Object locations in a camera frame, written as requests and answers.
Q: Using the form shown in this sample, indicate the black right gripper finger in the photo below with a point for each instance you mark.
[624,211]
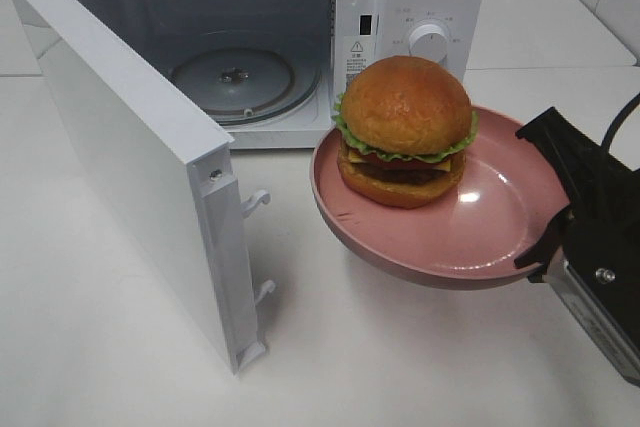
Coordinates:
[578,162]
[541,253]

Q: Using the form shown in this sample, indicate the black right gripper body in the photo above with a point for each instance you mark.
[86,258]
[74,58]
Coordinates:
[602,243]

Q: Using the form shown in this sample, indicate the pink round plate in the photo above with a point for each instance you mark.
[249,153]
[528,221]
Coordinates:
[467,239]

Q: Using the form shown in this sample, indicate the burger with lettuce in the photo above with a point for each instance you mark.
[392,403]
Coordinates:
[405,123]

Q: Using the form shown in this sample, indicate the white microwave door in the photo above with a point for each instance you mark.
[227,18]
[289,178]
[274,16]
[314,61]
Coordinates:
[161,164]

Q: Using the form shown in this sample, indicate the white upper microwave knob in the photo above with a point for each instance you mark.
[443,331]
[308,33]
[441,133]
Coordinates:
[429,40]

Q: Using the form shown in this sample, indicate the white warning label sticker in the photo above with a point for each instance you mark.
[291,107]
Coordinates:
[358,54]

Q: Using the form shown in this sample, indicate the white microwave oven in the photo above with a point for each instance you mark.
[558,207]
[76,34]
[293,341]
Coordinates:
[167,33]

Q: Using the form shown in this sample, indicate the glass microwave turntable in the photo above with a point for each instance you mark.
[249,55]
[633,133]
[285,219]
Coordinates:
[243,85]

